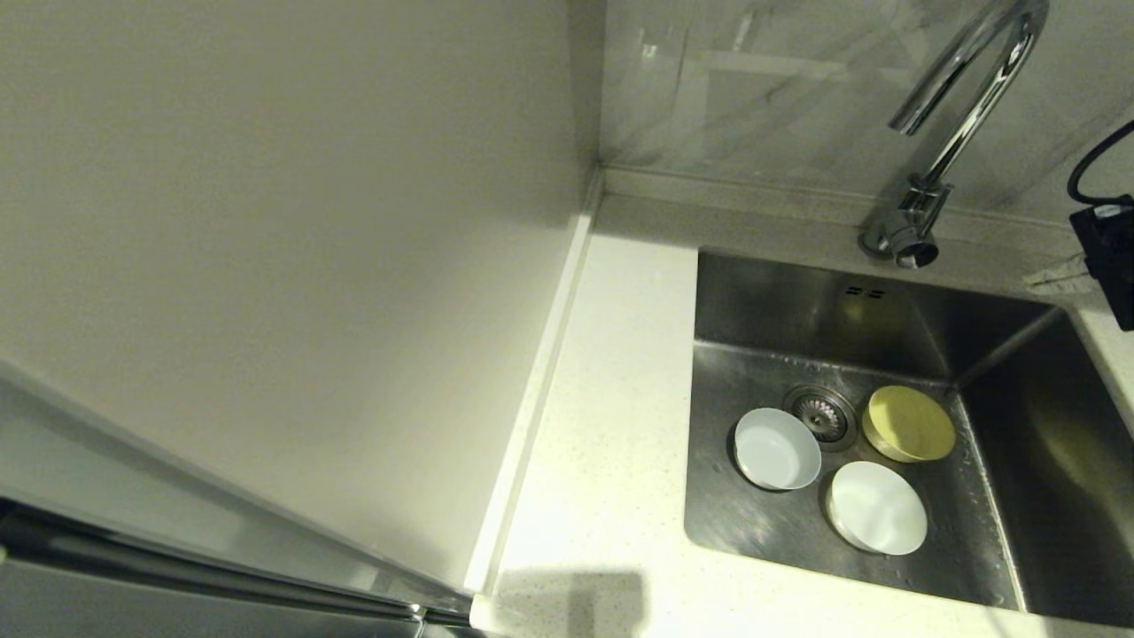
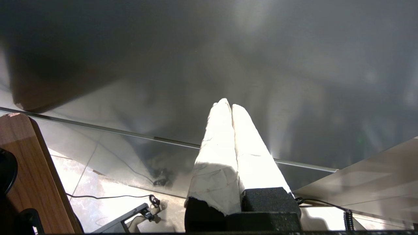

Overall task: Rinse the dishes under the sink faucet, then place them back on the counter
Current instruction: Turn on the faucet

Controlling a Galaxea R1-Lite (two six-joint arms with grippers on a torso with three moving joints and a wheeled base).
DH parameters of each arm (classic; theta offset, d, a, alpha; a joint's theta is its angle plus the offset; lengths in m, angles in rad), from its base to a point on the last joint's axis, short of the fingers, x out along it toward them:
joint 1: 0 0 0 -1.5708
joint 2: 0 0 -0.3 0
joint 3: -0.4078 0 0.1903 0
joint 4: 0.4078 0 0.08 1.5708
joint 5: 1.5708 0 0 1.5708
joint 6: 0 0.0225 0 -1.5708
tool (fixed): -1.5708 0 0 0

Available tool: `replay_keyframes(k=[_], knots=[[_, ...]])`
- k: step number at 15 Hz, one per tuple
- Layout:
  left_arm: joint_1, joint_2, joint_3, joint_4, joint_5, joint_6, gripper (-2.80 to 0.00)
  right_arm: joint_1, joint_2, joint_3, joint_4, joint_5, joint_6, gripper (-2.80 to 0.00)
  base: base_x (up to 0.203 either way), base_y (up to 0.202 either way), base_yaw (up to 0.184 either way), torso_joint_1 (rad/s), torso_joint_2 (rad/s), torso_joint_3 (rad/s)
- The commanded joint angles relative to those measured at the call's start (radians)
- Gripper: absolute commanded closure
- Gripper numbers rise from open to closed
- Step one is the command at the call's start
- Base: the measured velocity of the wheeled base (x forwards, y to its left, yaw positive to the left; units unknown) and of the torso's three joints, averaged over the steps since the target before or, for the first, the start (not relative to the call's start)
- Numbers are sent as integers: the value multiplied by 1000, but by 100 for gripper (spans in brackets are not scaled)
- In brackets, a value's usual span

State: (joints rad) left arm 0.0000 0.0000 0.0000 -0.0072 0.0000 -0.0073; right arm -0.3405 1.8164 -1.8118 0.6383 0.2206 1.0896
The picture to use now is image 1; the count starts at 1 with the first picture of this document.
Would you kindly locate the pale blue bowl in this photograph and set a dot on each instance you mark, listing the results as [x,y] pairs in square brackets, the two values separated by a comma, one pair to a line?
[777,450]

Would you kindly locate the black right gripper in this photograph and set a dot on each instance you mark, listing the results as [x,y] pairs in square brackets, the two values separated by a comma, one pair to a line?
[1114,257]

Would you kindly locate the yellow bowl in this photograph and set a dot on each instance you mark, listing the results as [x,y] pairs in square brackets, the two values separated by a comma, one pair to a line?
[911,425]

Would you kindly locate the white bowl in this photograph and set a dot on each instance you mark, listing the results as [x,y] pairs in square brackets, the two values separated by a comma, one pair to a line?
[877,509]

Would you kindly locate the metal sink drain strainer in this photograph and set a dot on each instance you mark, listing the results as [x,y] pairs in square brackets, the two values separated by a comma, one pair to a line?
[824,415]

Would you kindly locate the stainless steel sink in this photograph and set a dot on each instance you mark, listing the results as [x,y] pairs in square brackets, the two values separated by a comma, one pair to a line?
[1019,425]

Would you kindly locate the white counter edge strip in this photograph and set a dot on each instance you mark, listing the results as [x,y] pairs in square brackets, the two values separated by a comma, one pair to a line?
[542,372]

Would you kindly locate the chrome gooseneck faucet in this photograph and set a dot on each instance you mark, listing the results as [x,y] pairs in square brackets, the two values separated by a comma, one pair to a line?
[921,208]

